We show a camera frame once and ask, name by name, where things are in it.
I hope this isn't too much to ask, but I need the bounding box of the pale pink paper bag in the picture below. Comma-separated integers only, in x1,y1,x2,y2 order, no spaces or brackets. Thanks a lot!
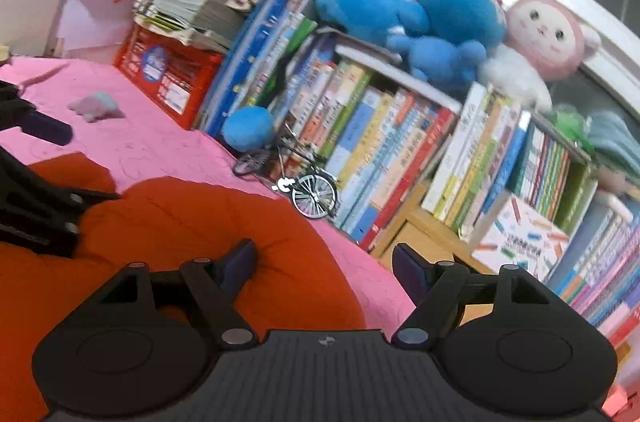
55,0,138,53

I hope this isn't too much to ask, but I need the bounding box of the pink white plush doll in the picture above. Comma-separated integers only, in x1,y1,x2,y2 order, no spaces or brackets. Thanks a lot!
480,0,603,110

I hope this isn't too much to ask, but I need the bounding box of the small grey toy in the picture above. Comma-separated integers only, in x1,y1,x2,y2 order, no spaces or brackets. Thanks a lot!
68,91,126,123

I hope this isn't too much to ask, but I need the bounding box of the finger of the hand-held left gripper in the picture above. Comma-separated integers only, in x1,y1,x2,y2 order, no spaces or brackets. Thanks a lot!
0,147,124,224
0,82,75,147

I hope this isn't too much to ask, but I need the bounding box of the row of yellow green books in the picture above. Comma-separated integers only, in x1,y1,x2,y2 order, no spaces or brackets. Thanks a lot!
270,35,458,250

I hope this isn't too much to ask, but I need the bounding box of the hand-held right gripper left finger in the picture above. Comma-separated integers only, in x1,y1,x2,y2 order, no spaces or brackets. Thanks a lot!
97,238,259,349

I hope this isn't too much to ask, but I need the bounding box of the row of tall blue books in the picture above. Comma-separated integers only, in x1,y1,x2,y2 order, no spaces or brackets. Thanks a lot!
197,0,316,138

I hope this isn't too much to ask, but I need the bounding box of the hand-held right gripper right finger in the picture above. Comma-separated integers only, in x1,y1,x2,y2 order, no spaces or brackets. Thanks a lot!
391,243,557,349

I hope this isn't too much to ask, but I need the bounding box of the stack of paper booklets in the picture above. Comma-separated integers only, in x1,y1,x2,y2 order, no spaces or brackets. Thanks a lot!
132,0,251,53

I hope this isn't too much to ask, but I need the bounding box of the black miniature bicycle model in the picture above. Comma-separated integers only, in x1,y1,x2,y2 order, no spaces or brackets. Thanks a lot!
232,122,340,219

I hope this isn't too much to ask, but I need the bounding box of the wooden drawer organizer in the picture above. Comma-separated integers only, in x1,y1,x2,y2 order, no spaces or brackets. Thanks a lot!
370,182,496,328

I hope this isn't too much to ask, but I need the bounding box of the red plastic crate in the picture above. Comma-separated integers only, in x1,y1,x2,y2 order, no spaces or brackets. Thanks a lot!
114,22,223,130

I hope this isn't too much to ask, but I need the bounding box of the pink rabbit-print blanket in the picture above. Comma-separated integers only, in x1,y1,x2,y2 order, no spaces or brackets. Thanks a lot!
0,56,416,333

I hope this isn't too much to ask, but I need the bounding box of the white pencil-print box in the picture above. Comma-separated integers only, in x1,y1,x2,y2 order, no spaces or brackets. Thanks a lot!
470,195,571,283

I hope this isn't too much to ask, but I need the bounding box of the row of pink purple books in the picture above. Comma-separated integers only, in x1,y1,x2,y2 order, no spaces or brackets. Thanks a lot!
545,187,640,348

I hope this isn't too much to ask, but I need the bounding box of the blue round plush ball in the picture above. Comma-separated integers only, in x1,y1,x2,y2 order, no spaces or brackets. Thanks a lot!
221,106,276,151

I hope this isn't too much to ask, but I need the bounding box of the orange puffer jacket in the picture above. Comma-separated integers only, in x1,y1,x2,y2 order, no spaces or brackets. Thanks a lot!
0,152,368,422

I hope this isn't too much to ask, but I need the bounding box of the small blue plush toy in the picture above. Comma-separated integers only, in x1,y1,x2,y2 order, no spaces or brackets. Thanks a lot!
387,35,488,96

